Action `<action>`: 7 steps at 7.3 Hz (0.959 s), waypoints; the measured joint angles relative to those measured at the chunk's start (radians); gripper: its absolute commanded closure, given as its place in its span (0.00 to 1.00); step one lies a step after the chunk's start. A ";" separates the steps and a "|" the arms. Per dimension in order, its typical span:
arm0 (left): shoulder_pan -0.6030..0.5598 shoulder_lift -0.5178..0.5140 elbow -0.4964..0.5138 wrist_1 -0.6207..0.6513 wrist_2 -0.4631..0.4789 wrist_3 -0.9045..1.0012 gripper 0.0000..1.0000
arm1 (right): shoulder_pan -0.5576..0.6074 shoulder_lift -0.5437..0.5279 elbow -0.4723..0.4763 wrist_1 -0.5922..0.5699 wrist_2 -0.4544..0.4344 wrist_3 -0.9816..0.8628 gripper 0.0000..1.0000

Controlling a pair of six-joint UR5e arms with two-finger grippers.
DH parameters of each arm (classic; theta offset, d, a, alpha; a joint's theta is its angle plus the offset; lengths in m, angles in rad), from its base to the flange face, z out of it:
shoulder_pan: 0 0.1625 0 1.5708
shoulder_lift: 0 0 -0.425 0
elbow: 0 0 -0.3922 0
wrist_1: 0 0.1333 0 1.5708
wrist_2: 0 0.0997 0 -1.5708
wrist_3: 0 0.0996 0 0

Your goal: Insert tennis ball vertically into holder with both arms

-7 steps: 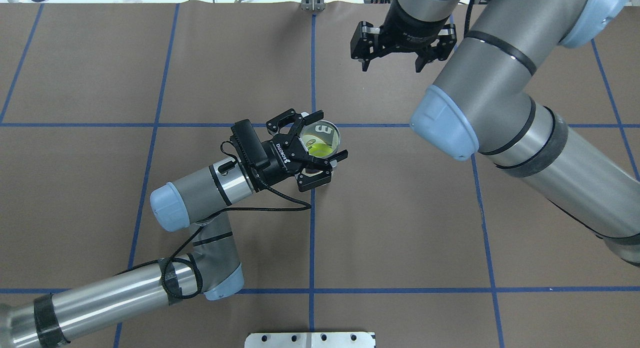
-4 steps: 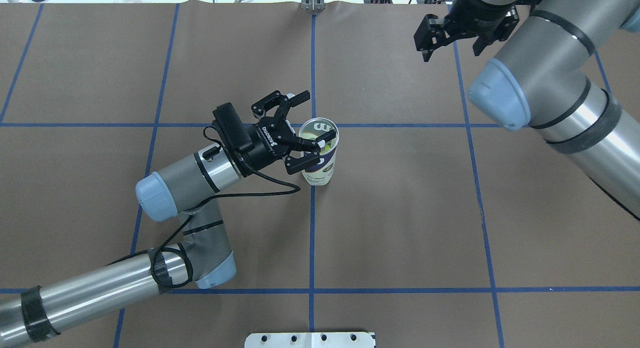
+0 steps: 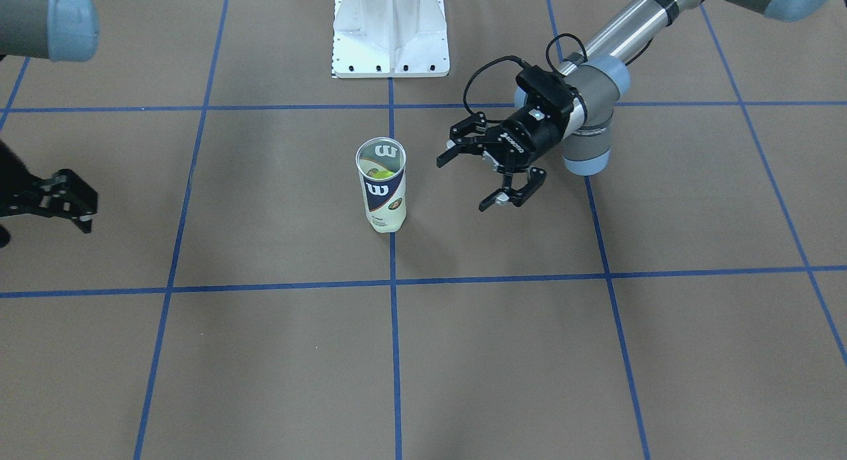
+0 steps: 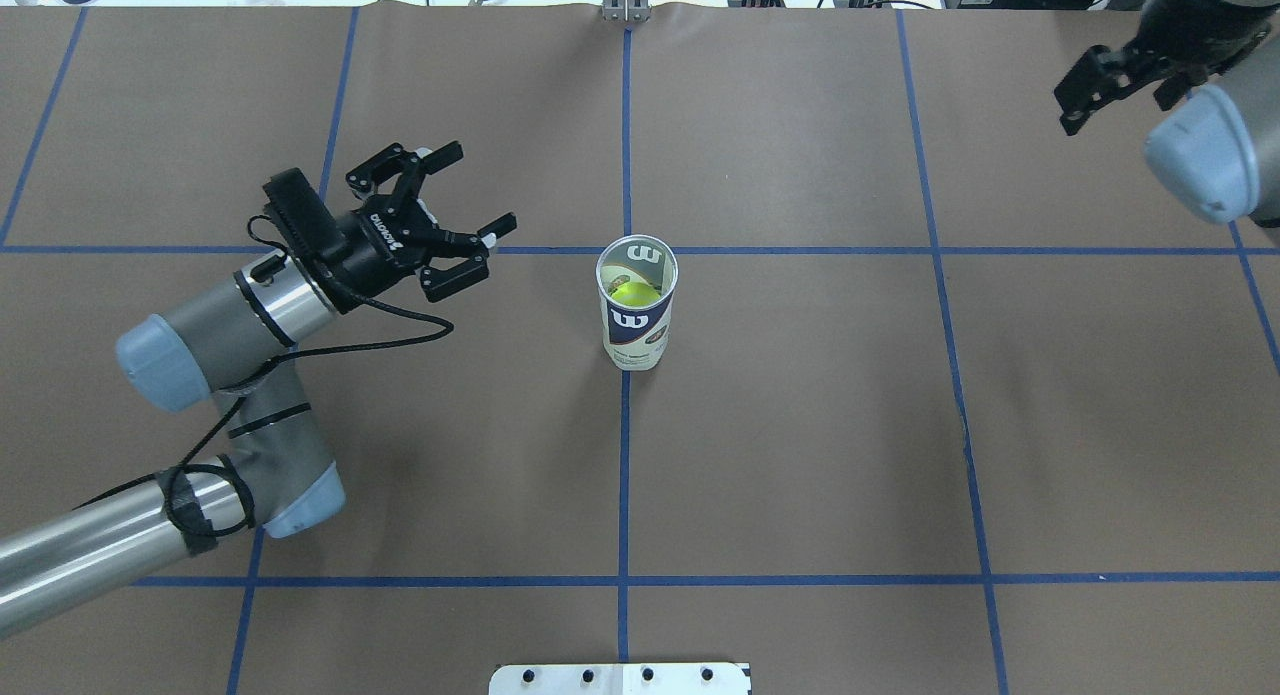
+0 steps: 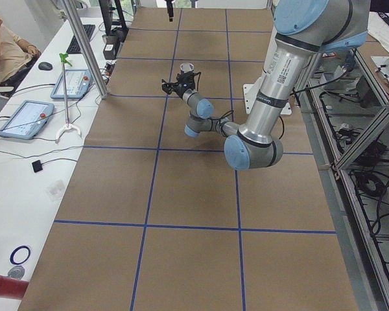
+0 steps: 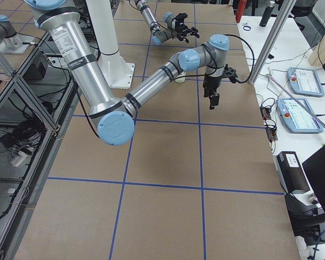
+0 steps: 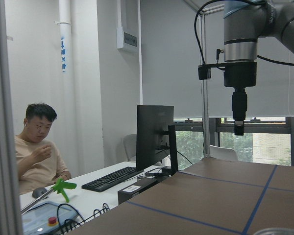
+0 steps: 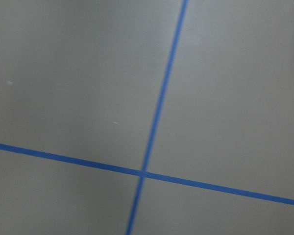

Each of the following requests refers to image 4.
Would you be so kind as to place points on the yellow tennis ball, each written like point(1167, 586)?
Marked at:
point(634, 295)

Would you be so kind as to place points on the brown paper table mat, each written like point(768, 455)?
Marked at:
point(952, 402)

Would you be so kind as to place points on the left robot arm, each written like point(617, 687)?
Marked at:
point(319, 289)

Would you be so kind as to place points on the clear tennis ball can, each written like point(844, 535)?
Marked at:
point(636, 339)

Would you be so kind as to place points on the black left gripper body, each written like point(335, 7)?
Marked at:
point(364, 247)

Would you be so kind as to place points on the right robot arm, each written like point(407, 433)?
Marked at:
point(1217, 153)

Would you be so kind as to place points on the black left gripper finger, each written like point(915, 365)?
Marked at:
point(452, 262)
point(398, 172)

